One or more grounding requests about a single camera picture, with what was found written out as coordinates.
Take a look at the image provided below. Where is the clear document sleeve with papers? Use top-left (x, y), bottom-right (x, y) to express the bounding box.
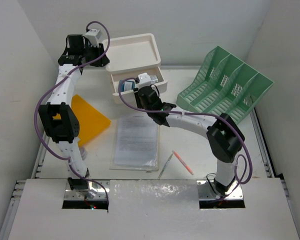
top-left (109, 112), bottom-right (160, 172)

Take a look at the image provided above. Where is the white foam board cover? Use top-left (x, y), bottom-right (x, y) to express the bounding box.
top-left (9, 178), bottom-right (299, 240)

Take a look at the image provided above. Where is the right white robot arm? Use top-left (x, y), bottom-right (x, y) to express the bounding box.
top-left (134, 86), bottom-right (245, 196)

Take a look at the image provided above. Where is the yellow plastic folder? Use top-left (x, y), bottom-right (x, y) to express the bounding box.
top-left (71, 94), bottom-right (111, 147)

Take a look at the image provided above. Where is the white drawer cabinet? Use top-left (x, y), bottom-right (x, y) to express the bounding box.
top-left (102, 33), bottom-right (161, 74)

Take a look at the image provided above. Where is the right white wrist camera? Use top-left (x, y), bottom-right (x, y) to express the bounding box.
top-left (137, 72), bottom-right (151, 89)

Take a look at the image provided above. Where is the green file organizer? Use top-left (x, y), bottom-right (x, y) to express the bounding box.
top-left (176, 46), bottom-right (274, 124)

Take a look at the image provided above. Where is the blue-white round tin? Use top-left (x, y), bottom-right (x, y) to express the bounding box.
top-left (150, 75), bottom-right (160, 84)
top-left (118, 78), bottom-right (136, 92)

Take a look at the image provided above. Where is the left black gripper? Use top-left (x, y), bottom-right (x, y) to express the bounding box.
top-left (82, 43), bottom-right (110, 68)

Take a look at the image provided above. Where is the orange pen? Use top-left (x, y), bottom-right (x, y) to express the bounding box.
top-left (172, 150), bottom-right (194, 176)

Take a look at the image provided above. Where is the purple cable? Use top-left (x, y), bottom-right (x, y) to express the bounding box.
top-left (117, 77), bottom-right (253, 201)
top-left (33, 20), bottom-right (111, 161)

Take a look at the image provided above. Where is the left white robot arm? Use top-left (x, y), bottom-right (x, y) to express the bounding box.
top-left (38, 34), bottom-right (104, 192)

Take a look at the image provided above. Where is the green-grey pen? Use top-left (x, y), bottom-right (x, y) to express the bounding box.
top-left (157, 153), bottom-right (173, 180)

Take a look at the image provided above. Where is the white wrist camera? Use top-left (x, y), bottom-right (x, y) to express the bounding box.
top-left (84, 28), bottom-right (102, 47)
top-left (137, 72), bottom-right (151, 89)

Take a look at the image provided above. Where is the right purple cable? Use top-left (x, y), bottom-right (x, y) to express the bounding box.
top-left (117, 77), bottom-right (253, 201)

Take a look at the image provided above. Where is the white drawer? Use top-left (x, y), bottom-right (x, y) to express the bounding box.
top-left (109, 66), bottom-right (168, 104)

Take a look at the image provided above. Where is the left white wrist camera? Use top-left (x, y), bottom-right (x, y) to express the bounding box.
top-left (84, 28), bottom-right (102, 47)

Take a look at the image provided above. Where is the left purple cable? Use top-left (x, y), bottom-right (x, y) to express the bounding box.
top-left (33, 20), bottom-right (111, 161)

